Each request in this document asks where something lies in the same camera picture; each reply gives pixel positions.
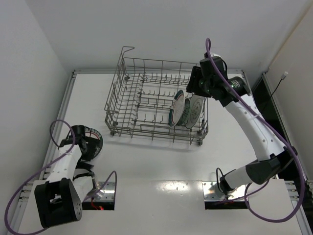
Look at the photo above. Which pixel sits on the grey wire dish rack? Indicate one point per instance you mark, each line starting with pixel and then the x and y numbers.
pixel 141 96

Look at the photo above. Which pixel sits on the large white plate blue rim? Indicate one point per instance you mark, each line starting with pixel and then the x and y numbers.
pixel 196 105

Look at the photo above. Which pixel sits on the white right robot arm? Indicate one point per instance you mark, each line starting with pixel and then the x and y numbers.
pixel 272 155

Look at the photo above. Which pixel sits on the metal base plate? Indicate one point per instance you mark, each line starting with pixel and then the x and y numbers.
pixel 213 194
pixel 106 193

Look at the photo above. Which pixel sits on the small teal patterned plate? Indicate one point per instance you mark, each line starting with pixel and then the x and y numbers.
pixel 185 113

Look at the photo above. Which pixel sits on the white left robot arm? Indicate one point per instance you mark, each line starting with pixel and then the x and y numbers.
pixel 59 199

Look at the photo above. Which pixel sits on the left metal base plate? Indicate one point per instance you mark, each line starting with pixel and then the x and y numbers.
pixel 106 193

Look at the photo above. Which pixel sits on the white plate green red rim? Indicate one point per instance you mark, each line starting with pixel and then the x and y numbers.
pixel 177 108

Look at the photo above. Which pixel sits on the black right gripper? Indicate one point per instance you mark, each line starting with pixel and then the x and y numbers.
pixel 193 80

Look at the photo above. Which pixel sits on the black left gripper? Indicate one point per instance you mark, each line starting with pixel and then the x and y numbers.
pixel 86 149

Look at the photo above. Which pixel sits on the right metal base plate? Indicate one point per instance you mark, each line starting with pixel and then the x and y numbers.
pixel 213 194

